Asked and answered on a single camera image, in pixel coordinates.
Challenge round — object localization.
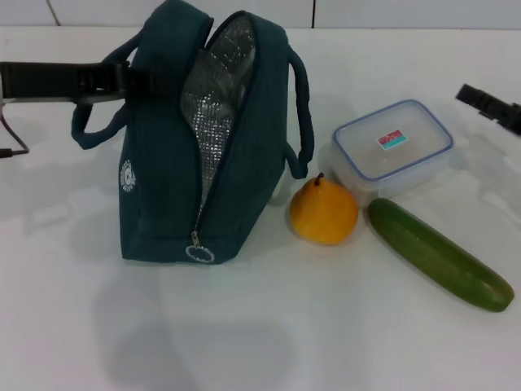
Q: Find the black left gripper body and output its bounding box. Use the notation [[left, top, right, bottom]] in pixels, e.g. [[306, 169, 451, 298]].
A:
[[0, 60, 123, 103]]

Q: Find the dark teal insulated lunch bag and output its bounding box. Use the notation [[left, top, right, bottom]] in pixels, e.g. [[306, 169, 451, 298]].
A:
[[72, 0, 314, 266]]

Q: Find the clear blue-rimmed plastic food box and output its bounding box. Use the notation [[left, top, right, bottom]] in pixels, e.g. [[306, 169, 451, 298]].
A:
[[331, 99, 455, 200]]

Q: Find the green cucumber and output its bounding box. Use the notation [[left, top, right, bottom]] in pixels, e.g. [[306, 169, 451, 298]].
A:
[[368, 197, 515, 314]]

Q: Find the orange yellow pear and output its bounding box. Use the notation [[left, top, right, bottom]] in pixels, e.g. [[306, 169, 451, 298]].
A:
[[289, 172, 360, 246]]

